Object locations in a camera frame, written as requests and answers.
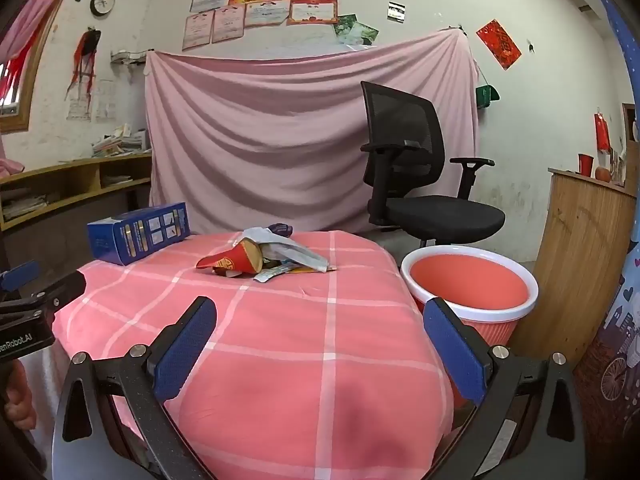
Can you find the pile of books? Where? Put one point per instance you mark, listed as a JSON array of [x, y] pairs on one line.
[[120, 142]]

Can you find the dark blue wrapper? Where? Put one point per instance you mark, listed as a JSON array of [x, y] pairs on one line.
[[280, 230]]

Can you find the green photo print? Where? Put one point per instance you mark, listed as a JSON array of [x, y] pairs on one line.
[[342, 25], [365, 35]]

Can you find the pink checked blanket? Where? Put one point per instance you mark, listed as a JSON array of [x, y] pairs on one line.
[[300, 360]]

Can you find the red paper wall poster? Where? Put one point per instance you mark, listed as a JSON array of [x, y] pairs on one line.
[[499, 44]]

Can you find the pink bin white rim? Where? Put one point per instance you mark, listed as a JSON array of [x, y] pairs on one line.
[[470, 280]]

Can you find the red cup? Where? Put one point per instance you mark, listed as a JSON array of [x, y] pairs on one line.
[[585, 165]]

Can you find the round wall clock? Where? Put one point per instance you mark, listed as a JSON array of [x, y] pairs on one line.
[[102, 2]]

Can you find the papers in shelf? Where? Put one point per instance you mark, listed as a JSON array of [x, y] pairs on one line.
[[22, 205]]

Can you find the red hanging packet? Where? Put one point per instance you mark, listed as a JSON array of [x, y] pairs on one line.
[[602, 132]]

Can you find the white wall paper sheets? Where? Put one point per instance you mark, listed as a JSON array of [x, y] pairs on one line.
[[100, 102]]

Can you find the red paper cone wrapper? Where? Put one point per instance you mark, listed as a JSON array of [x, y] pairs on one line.
[[235, 260]]

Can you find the person's left hand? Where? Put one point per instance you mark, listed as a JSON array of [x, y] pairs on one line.
[[15, 400]]

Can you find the white packet green print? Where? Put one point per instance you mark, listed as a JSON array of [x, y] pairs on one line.
[[270, 275]]

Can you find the group of wall certificates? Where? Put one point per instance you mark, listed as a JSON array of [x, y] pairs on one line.
[[260, 10]]

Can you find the yellow packet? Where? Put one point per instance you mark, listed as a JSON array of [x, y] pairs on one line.
[[302, 269]]

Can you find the small black white photo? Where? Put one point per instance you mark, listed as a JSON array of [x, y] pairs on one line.
[[396, 12]]

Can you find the wooden cabinet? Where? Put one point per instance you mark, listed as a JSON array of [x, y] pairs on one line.
[[575, 240]]

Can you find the blue cardboard box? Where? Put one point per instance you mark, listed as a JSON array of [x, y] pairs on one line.
[[145, 232]]

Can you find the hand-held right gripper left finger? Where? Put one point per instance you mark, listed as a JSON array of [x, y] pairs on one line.
[[185, 352]]

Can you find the red tassel decoration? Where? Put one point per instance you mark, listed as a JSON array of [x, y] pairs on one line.
[[85, 55]]

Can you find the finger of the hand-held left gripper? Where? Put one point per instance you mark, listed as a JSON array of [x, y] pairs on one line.
[[60, 290], [20, 276]]

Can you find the wooden frame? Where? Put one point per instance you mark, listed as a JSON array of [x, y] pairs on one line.
[[627, 130]]

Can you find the pink hanging sheet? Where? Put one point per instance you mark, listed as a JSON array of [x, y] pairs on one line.
[[250, 135]]

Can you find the wooden shelf unit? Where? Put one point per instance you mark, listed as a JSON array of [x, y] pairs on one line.
[[75, 169]]

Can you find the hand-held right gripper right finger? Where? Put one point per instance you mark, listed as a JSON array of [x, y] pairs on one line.
[[455, 355]]

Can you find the black office chair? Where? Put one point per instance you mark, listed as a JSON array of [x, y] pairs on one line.
[[440, 215]]

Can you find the pink window curtain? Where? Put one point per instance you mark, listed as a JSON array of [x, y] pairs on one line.
[[30, 5]]

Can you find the green hanging bag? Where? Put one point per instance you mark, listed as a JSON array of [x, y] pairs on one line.
[[487, 96]]

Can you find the orange fruit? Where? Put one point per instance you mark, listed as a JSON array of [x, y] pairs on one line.
[[603, 174]]

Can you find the small wall shelf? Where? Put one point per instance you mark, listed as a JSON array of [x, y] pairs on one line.
[[127, 56]]

